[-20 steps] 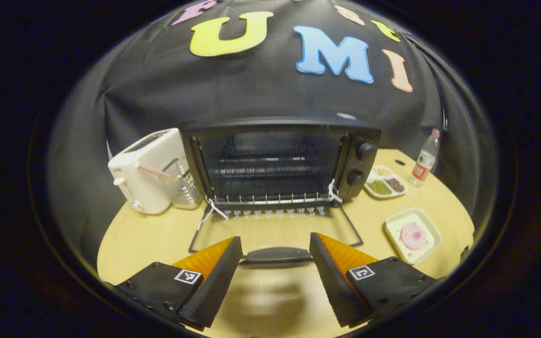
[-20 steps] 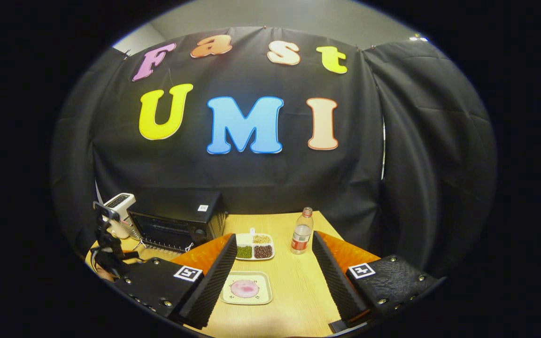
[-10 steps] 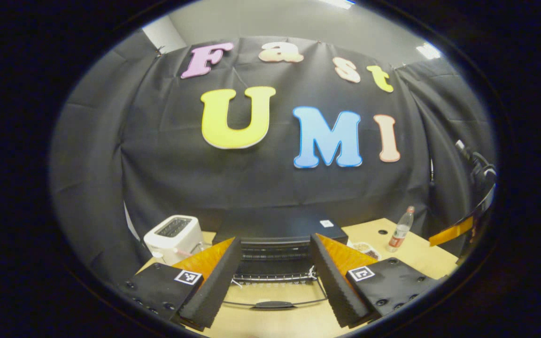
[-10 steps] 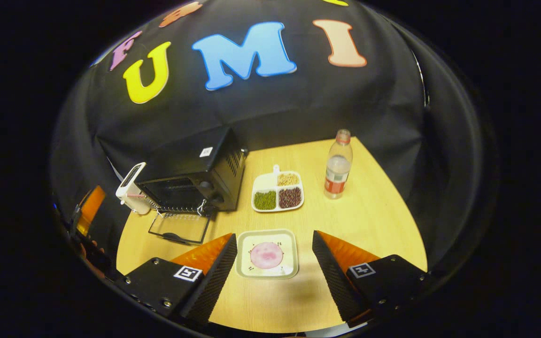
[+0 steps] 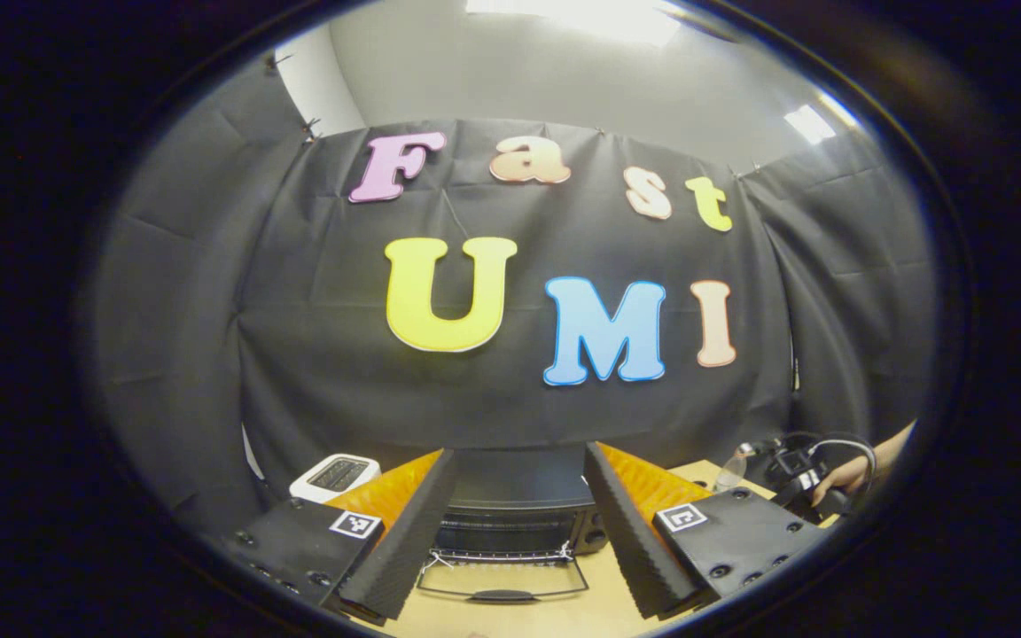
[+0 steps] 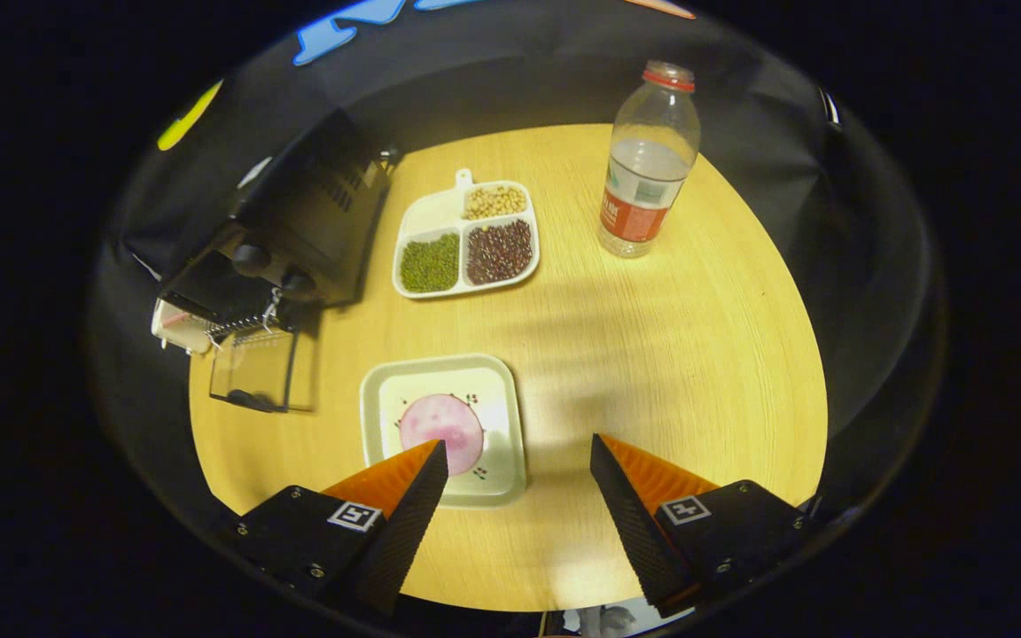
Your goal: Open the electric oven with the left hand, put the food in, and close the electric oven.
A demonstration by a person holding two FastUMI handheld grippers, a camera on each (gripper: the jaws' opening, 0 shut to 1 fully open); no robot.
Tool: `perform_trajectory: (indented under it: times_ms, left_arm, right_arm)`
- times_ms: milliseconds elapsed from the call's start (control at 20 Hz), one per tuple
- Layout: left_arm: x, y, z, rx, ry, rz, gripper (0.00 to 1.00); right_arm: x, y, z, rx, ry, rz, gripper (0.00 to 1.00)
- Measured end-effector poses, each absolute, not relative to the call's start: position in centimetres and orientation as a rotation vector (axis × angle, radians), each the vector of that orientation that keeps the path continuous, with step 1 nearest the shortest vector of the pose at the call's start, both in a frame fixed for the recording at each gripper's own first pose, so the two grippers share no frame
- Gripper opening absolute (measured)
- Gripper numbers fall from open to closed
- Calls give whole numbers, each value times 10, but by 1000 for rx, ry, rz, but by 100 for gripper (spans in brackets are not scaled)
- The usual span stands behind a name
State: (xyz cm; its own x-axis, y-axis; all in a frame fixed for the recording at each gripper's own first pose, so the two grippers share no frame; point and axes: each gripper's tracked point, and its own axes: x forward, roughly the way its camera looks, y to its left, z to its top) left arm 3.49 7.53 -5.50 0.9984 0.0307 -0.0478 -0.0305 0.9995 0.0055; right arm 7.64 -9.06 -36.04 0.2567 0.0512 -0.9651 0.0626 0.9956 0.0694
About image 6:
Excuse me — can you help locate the pile of yellow soybeans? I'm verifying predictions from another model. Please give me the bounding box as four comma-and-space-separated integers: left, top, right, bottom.
464, 184, 528, 221

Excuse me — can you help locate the white divided plate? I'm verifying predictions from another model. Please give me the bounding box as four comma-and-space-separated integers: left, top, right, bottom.
393, 168, 541, 300

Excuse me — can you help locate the cream square plate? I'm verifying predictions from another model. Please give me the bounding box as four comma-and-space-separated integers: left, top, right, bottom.
360, 354, 527, 509

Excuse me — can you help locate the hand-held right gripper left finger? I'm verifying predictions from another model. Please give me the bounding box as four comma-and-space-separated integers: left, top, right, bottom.
222, 440, 449, 617

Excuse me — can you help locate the pile of green mung beans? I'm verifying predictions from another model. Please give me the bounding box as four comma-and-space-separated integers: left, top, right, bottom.
400, 233, 460, 294

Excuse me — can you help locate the pile of red beans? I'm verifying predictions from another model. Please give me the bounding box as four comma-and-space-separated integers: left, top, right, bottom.
467, 220, 534, 285

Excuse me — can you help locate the clear plastic water bottle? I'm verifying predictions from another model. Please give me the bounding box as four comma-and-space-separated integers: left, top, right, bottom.
599, 60, 702, 259

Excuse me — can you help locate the black electric oven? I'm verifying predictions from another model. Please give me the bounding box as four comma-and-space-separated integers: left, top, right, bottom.
156, 111, 392, 415

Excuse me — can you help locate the black backdrop cloth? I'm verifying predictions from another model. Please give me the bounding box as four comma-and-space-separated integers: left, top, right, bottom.
90, 0, 941, 541

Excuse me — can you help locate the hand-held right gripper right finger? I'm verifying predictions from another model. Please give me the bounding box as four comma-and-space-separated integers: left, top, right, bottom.
589, 433, 817, 619

